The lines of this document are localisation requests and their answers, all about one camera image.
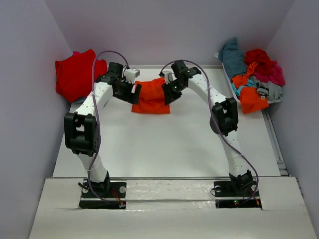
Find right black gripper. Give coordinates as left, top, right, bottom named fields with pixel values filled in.
left=161, top=80, right=186, bottom=106

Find orange t-shirt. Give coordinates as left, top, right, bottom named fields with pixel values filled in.
left=131, top=77, right=170, bottom=115
left=231, top=62, right=269, bottom=114

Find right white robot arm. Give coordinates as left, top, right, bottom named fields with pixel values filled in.
left=159, top=60, right=254, bottom=198

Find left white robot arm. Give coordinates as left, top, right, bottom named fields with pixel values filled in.
left=64, top=62, right=142, bottom=197

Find folded light blue t-shirt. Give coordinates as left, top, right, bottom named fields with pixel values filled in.
left=73, top=97, right=86, bottom=104

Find folded red t-shirt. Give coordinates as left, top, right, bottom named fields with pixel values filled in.
left=55, top=49, right=96, bottom=103

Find teal blue crumpled t-shirt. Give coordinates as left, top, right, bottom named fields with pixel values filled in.
left=218, top=37, right=247, bottom=80

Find cyan crumpled t-shirt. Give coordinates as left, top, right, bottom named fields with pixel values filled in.
left=232, top=79, right=256, bottom=97

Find red crumpled t-shirt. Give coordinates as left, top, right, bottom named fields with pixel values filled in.
left=244, top=49, right=274, bottom=75

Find grey crumpled t-shirt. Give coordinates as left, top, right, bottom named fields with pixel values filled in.
left=249, top=76, right=283, bottom=104

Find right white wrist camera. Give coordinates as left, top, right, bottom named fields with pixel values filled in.
left=159, top=71, right=174, bottom=84

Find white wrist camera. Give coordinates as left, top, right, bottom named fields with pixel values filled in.
left=159, top=71, right=174, bottom=84
left=124, top=68, right=140, bottom=82

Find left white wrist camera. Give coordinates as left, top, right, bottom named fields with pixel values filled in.
left=124, top=68, right=140, bottom=82

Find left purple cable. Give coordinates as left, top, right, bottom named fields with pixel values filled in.
left=86, top=51, right=130, bottom=208

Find purple cable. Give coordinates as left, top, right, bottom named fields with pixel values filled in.
left=86, top=51, right=130, bottom=208
left=159, top=59, right=259, bottom=207

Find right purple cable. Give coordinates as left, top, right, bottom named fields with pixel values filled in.
left=159, top=59, right=259, bottom=207

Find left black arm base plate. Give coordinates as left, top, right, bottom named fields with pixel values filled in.
left=78, top=179, right=127, bottom=210

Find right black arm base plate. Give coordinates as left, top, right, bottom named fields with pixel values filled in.
left=210, top=181, right=262, bottom=209

